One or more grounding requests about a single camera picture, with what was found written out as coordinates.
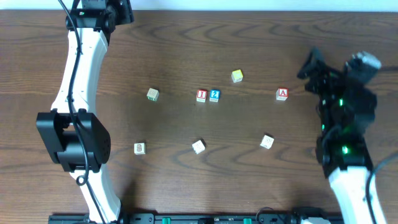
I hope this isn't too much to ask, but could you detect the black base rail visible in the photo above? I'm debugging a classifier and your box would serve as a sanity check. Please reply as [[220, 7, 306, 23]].
[[48, 207, 346, 224]]

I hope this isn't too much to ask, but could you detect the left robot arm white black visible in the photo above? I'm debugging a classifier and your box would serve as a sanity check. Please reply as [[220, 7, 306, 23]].
[[36, 0, 134, 223]]

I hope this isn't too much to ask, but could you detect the blue number 2 block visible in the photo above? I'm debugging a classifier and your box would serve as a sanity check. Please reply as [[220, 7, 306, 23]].
[[209, 90, 221, 103]]

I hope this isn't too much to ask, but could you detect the red letter I block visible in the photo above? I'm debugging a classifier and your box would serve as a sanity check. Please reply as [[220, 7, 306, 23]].
[[196, 90, 208, 103]]

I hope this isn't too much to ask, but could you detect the yellow top wooden block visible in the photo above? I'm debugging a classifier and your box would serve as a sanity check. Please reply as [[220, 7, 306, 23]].
[[231, 70, 243, 83]]

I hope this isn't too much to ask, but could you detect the red letter A block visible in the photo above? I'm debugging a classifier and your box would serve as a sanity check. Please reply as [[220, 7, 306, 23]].
[[275, 88, 289, 101]]

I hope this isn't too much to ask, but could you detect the plain wooden block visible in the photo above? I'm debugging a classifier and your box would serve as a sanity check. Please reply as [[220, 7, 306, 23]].
[[260, 134, 274, 149], [192, 140, 206, 154]]

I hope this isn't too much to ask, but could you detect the green edged wooden block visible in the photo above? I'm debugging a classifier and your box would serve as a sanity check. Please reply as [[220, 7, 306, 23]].
[[147, 88, 159, 101]]

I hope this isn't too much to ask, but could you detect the brown picture wooden block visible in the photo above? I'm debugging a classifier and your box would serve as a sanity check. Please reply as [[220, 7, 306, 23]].
[[134, 142, 146, 155]]

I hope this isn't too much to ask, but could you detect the plain wooden block right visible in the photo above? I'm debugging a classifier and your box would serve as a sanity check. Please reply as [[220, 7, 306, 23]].
[[260, 134, 274, 149]]

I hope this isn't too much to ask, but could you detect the plain wooden block centre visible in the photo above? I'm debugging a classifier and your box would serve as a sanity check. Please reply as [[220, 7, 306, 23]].
[[192, 140, 206, 154]]

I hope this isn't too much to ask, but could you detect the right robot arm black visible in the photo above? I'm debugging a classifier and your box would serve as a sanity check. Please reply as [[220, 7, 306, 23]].
[[297, 48, 387, 223]]

